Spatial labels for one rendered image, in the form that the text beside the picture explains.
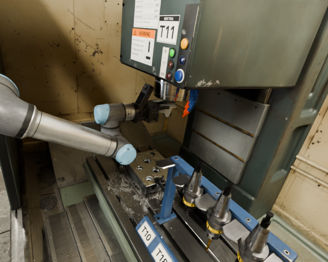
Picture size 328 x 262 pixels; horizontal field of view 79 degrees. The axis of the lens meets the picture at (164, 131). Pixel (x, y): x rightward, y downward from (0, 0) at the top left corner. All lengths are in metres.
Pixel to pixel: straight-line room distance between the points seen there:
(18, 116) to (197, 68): 0.46
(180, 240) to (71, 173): 0.99
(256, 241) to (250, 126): 0.73
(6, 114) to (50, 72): 1.20
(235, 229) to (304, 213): 1.08
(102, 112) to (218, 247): 0.72
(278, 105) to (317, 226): 0.85
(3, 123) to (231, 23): 0.62
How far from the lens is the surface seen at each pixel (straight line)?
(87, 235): 1.14
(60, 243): 1.16
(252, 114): 1.15
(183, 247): 0.92
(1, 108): 0.60
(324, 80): 1.42
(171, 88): 0.85
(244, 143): 1.21
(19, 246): 1.11
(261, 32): 0.74
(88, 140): 0.65
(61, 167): 1.67
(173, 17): 0.61
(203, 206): 0.63
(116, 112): 0.79
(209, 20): 0.56
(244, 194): 1.34
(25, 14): 1.72
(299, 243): 1.70
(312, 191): 1.58
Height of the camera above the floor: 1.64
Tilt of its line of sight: 24 degrees down
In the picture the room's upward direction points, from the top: 9 degrees clockwise
